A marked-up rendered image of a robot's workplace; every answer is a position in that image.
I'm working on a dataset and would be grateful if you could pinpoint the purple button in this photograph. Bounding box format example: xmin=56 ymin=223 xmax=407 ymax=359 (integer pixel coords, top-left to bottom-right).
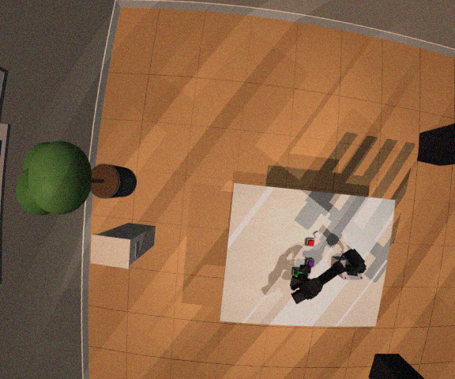
xmin=305 ymin=258 xmax=314 ymax=268

